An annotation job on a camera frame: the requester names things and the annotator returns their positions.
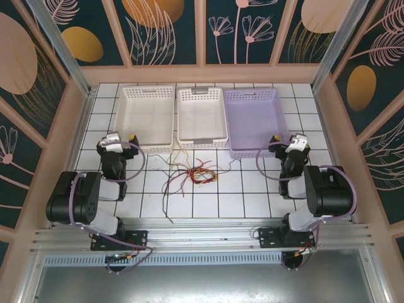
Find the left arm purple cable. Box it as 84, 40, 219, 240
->
69, 141, 155, 275

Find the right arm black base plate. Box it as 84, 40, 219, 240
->
258, 227, 316, 250

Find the grey metal sheet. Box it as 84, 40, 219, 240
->
18, 264, 389, 303

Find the white perforated plastic basket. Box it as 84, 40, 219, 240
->
112, 83, 177, 155

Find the aluminium corner post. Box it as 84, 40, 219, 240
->
311, 0, 369, 92
25, 0, 97, 96

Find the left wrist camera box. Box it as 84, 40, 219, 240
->
100, 132, 123, 152

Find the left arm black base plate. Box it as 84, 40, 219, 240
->
90, 229, 149, 252

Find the thin yellow cable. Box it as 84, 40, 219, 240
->
170, 148, 191, 169
189, 161, 218, 177

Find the aluminium side rail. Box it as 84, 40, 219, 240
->
47, 90, 97, 230
312, 88, 360, 223

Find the aluminium frame rail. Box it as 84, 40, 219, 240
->
30, 219, 378, 253

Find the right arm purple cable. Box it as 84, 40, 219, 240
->
255, 141, 359, 250

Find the thick red cable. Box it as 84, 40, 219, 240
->
188, 160, 218, 186

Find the white basket with grey handles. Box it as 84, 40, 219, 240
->
176, 85, 230, 150

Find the purple perforated plastic basket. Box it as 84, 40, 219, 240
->
223, 88, 290, 160

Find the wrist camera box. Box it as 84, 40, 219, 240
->
100, 132, 123, 152
288, 133, 309, 153

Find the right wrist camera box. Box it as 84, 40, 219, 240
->
288, 133, 309, 153

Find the slotted grey cable duct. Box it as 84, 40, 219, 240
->
42, 254, 285, 268

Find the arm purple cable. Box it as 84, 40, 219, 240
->
255, 141, 359, 250
69, 141, 155, 275

